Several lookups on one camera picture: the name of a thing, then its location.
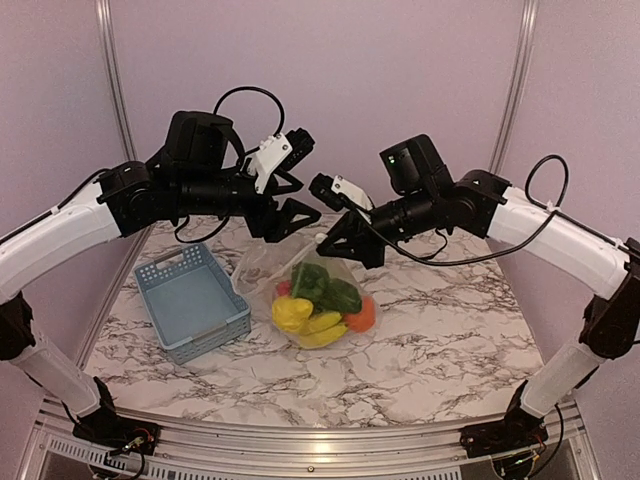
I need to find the front aluminium frame rail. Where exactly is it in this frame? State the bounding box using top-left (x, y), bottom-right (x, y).
top-left (19, 394), bottom-right (601, 480)

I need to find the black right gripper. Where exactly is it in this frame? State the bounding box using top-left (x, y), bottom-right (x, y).
top-left (318, 185), bottom-right (442, 268)

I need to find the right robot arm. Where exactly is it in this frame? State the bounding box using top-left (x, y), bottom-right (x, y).
top-left (310, 169), bottom-right (639, 457)

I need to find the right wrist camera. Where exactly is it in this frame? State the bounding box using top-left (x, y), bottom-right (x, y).
top-left (308, 133), bottom-right (456, 214)

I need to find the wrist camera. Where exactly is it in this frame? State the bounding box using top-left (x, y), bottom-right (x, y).
top-left (308, 133), bottom-right (456, 214)
top-left (164, 109), bottom-right (317, 194)

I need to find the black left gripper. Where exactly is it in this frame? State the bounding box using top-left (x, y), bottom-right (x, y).
top-left (175, 169), bottom-right (322, 241)

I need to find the red toy apple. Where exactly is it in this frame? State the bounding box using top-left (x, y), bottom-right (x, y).
top-left (276, 280), bottom-right (292, 296)

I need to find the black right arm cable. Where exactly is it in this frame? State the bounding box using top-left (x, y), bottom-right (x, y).
top-left (384, 154), bottom-right (571, 266)

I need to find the light blue plastic basket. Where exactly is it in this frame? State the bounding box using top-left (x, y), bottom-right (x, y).
top-left (134, 243), bottom-right (251, 365)

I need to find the clear zip top bag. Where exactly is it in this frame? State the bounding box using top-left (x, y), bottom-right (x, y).
top-left (231, 233), bottom-right (378, 350)

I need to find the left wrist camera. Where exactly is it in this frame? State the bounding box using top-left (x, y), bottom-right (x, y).
top-left (164, 109), bottom-right (317, 194)

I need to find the yellow toy pear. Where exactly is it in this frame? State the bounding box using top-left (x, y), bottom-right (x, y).
top-left (272, 296), bottom-right (314, 333)

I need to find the orange toy orange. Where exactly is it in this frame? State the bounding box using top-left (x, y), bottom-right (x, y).
top-left (343, 296), bottom-right (376, 333)

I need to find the right aluminium frame post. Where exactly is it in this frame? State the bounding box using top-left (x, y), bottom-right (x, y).
top-left (489, 0), bottom-right (540, 174)

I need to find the left aluminium frame post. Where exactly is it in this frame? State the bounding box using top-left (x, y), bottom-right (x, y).
top-left (95, 0), bottom-right (137, 161)

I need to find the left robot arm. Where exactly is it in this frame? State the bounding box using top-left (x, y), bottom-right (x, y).
top-left (1, 161), bottom-right (320, 446)

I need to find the aluminium frame post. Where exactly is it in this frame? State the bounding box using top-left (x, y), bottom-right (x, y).
top-left (489, 0), bottom-right (540, 174)
top-left (95, 0), bottom-right (137, 161)

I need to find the yellow toy banana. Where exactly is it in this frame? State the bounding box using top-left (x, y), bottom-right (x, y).
top-left (298, 312), bottom-right (348, 349)

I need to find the dark green toy pepper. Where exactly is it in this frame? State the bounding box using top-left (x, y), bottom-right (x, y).
top-left (291, 262), bottom-right (362, 314)

